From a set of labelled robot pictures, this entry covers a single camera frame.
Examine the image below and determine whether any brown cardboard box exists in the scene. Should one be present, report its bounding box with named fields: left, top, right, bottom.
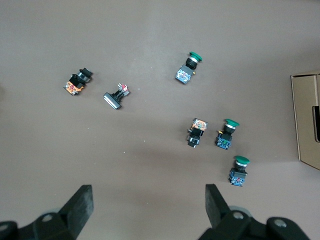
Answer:
left=289, top=72, right=320, bottom=171

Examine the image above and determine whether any black square-head push button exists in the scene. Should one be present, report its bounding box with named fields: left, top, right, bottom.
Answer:
left=103, top=83, right=131, bottom=111

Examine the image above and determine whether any black selector switch orange base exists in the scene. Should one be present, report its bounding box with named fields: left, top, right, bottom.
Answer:
left=62, top=66, right=94, bottom=97
left=185, top=117, right=209, bottom=149

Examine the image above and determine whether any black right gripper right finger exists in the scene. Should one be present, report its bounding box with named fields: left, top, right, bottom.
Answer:
left=197, top=183, right=312, bottom=240

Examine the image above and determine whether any green mushroom push button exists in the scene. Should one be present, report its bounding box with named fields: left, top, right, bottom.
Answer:
left=174, top=51, right=203, bottom=86
left=214, top=118, right=240, bottom=151
left=227, top=155, right=252, bottom=188

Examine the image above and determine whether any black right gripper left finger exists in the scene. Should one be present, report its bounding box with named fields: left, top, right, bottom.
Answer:
left=0, top=184, right=95, bottom=240

